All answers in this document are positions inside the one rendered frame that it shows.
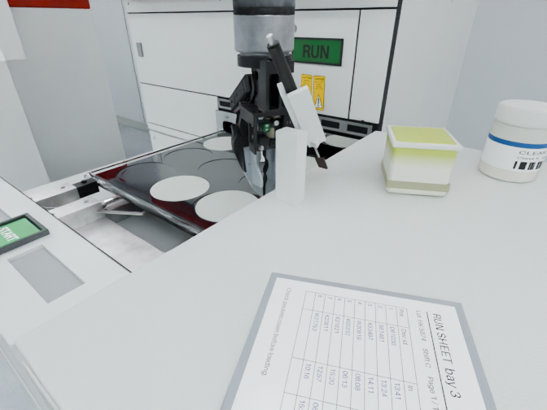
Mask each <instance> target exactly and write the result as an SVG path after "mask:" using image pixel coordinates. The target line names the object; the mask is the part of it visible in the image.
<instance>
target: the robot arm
mask: <svg viewBox="0 0 547 410"><path fill-rule="evenodd" d="M233 13H234V15H233V18H234V49H235V50H236V51H237V52H239V53H240V54H238V55H237V59H238V66H239V67H242V68H251V69H252V74H245V75H244V76H243V78H242V80H241V81H240V82H239V83H238V85H237V87H236V88H235V90H234V92H233V93H232V94H231V95H230V108H231V112H234V113H235V114H236V119H235V124H232V125H231V126H230V127H231V129H232V135H231V146H232V150H233V152H234V155H235V157H236V159H237V160H238V163H239V165H240V167H241V169H242V170H243V172H244V174H245V176H246V178H247V179H248V181H249V183H250V185H251V186H252V188H253V189H254V190H255V192H257V193H258V194H259V195H260V196H261V197H263V196H265V195H266V194H268V193H269V192H270V191H271V190H272V189H273V187H274V185H275V183H276V130H279V129H282V128H285V127H289V128H293V129H294V128H295V126H294V125H293V123H292V121H291V117H290V116H289V114H288V111H287V109H286V106H285V104H284V102H283V100H282V97H281V95H280V93H279V90H278V86H277V84H278V83H280V82H281V79H280V77H279V75H278V72H277V70H276V67H275V66H274V62H273V60H272V59H271V56H270V54H269V51H268V49H267V45H268V43H269V42H268V40H267V38H266V36H267V35H268V34H270V33H272V34H273V38H274V40H278V41H279V43H280V45H281V47H282V51H283V53H284V55H285V58H286V60H287V63H288V66H289V68H290V70H291V73H293V72H294V62H295V60H292V54H289V52H292V51H293V50H294V34H295V32H296V31H297V26H296V25H295V16H294V14H295V0H233ZM261 152H262V154H263V156H264V158H265V165H264V167H263V173H264V176H263V177H262V175H261V171H260V169H259V163H260V160H261Z"/></svg>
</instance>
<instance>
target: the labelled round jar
mask: <svg viewBox="0 0 547 410"><path fill-rule="evenodd" d="M495 117H496V120H494V121H493V122H492V127H491V129H490V131H489V134H488V138H487V141H486V144H485V147H484V151H483V154H482V156H481V160H480V162H479V170H480V171H481V172H482V173H483V174H485V175H486V176H488V177H491V178H494V179H497V180H500V181H507V182H513V183H527V182H530V181H534V180H535V179H536V178H537V175H538V173H539V171H540V169H541V167H542V164H543V163H544V161H545V157H546V155H547V102H538V101H532V100H520V99H511V100H504V101H501V102H499V105H498V108H497V112H496V115H495Z"/></svg>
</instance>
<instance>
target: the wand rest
mask: <svg viewBox="0 0 547 410"><path fill-rule="evenodd" d="M277 86H278V90H279V93H280V95H281V97H282V100H283V102H284V104H285V106H286V109H287V111H288V114H289V116H290V117H291V121H292V123H293V125H294V126H295V128H294V129H293V128H289V127H285V128H282V129H279V130H276V199H279V200H282V201H284V202H286V203H290V204H293V205H296V204H297V203H299V202H301V201H302V200H304V184H305V169H306V152H307V146H309V147H311V146H312V147H316V148H318V146H319V144H320V143H321V142H324V141H326V137H325V134H324V132H323V129H322V126H321V123H320V120H319V118H318V115H317V111H316V108H315V106H314V104H313V100H312V97H311V94H310V92H309V88H308V86H307V85H305V86H303V87H301V88H299V89H296V90H294V91H292V92H290V93H289V94H287V93H286V91H285V89H284V87H283V84H282V82H280V83H278V84H277Z"/></svg>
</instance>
